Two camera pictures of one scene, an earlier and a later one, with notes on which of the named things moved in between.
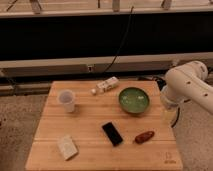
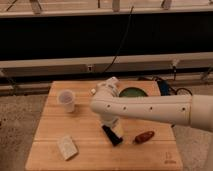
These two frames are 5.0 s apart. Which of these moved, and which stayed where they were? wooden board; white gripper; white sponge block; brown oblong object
Moved: white gripper
Stayed: brown oblong object; white sponge block; wooden board
